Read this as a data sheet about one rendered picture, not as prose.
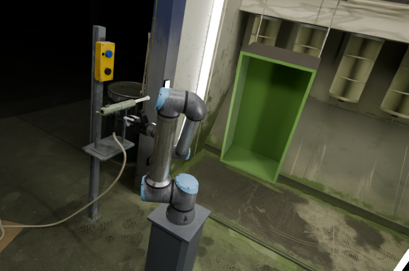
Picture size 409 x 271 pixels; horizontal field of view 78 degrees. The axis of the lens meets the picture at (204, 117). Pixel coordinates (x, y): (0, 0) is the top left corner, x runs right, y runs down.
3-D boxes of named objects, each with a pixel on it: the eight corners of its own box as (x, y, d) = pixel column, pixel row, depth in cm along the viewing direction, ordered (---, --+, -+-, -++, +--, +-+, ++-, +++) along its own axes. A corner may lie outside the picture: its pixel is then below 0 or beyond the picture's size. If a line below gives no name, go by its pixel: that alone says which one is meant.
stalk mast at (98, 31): (92, 212, 231) (100, 25, 170) (97, 215, 229) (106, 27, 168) (87, 216, 226) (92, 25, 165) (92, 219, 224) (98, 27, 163)
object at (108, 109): (103, 137, 175) (104, 107, 167) (98, 135, 177) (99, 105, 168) (148, 119, 217) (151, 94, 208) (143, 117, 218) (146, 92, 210)
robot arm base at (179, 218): (185, 230, 152) (188, 218, 148) (159, 215, 159) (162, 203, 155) (199, 212, 168) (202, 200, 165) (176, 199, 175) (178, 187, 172)
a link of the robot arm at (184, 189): (195, 211, 154) (201, 188, 148) (167, 209, 151) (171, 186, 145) (193, 194, 168) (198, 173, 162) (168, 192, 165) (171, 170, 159)
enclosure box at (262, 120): (231, 143, 296) (253, 41, 231) (282, 163, 277) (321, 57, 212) (220, 161, 269) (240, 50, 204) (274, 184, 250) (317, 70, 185)
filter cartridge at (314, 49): (294, 97, 304) (319, 24, 272) (273, 87, 331) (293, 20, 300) (313, 97, 323) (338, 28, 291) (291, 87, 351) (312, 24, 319)
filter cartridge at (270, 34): (261, 78, 368) (279, 17, 335) (268, 85, 334) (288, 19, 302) (237, 73, 364) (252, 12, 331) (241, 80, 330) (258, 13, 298)
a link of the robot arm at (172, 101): (167, 209, 152) (189, 98, 117) (138, 207, 149) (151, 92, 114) (168, 190, 166) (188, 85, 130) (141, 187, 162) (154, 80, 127)
